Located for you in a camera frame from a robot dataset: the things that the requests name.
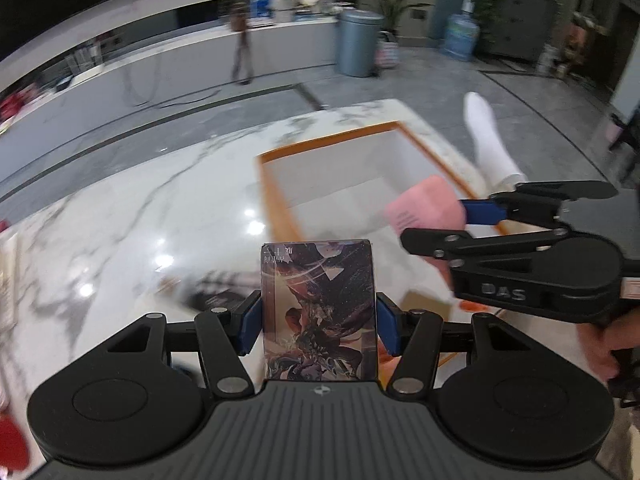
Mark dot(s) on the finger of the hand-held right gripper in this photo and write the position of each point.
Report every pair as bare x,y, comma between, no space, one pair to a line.
450,242
482,212

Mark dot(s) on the grey-blue trash can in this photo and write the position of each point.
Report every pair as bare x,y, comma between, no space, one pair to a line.
356,42

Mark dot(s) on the blue patterned box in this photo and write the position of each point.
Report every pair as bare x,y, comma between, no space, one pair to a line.
261,6

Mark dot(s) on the green potted plant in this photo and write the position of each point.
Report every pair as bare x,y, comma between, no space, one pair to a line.
395,5

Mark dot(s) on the brown leather bag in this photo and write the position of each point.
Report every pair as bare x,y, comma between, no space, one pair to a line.
239,20

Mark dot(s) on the white tv console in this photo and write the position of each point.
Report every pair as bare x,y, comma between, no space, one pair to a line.
190,55

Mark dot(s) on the grey metal cabinet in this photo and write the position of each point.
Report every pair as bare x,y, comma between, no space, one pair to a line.
522,25

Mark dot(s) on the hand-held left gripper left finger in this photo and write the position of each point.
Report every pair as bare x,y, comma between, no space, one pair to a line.
250,324

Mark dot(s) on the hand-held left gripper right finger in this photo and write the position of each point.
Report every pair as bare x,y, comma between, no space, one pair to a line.
386,324

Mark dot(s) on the orange-rimmed white storage box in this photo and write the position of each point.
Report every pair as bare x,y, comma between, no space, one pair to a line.
350,175

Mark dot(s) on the blue water jug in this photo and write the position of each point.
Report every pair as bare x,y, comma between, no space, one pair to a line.
461,35

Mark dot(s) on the person's white-socked foot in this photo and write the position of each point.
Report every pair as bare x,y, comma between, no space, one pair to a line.
487,135

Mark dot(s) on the person's right hand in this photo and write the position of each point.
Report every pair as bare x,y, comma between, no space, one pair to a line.
597,347

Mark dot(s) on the woven pink basket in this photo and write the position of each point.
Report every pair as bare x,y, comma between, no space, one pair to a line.
387,51

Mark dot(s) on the dark illustrated card pack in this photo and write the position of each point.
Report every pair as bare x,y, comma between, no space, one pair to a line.
320,310

